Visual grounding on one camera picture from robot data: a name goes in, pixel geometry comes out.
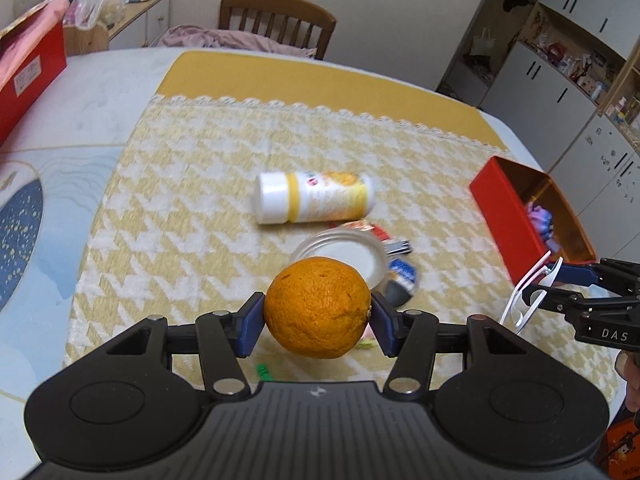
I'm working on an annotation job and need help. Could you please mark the printed blue white table mat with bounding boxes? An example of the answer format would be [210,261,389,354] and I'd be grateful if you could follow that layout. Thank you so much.
[0,146,120,411]

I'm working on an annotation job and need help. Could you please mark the wooden side cabinet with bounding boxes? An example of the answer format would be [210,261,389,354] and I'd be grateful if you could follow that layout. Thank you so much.
[62,0,173,57]

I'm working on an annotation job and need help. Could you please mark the clear plastic bag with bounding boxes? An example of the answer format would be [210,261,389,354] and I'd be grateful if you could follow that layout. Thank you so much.
[74,0,127,29]

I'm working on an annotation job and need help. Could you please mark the clear round lid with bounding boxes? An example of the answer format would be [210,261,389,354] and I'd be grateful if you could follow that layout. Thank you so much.
[290,227,390,292]

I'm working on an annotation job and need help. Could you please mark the person's right hand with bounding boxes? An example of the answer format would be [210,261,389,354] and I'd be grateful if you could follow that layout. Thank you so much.
[614,350,640,432]

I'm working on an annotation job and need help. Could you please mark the white tote bag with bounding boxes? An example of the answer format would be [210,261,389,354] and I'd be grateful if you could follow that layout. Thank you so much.
[470,27,496,59]

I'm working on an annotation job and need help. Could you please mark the orange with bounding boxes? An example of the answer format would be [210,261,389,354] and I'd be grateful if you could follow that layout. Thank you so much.
[263,256,372,360]

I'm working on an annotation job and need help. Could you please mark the white storage cabinet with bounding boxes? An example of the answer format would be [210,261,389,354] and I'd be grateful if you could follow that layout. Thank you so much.
[435,0,640,241]

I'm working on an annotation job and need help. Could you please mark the blue plush toy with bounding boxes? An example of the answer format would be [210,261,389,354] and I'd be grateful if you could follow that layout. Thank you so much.
[524,202,557,252]

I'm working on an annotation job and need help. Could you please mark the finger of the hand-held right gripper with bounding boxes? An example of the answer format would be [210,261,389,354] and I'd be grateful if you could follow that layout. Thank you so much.
[547,258,640,294]
[522,284,640,318]

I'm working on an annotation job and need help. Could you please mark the orange printed cloth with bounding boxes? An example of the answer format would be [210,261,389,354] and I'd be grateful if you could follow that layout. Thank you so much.
[606,427,640,477]

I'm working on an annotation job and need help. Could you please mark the red tin box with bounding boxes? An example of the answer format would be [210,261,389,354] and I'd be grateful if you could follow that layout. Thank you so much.
[469,155,597,287]

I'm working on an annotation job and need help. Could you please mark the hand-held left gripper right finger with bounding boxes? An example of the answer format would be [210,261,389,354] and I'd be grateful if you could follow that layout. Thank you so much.
[370,291,534,402]

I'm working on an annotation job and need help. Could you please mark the pink cloth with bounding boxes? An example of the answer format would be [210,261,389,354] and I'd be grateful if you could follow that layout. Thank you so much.
[160,25,319,59]

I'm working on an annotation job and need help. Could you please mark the white sunglasses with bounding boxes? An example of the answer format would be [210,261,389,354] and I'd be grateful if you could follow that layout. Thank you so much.
[497,254,564,334]

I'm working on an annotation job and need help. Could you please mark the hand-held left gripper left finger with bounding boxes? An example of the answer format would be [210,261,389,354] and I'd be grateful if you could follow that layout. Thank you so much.
[102,291,266,402]

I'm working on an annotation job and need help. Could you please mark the large red box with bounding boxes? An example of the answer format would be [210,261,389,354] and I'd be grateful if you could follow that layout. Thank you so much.
[0,0,69,147]

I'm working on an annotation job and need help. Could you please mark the white yellow plastic bottle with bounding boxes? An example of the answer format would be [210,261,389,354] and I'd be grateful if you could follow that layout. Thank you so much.
[255,170,376,226]

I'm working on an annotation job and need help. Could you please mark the pink red small packet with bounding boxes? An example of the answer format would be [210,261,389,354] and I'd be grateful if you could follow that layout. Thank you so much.
[341,219,392,244]

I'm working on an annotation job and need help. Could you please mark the wooden chair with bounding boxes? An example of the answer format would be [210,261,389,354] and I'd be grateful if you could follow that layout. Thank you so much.
[218,0,337,61]

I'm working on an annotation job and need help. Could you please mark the yellow houndstooth tablecloth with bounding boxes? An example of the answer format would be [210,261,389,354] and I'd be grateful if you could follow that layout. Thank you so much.
[62,50,621,405]

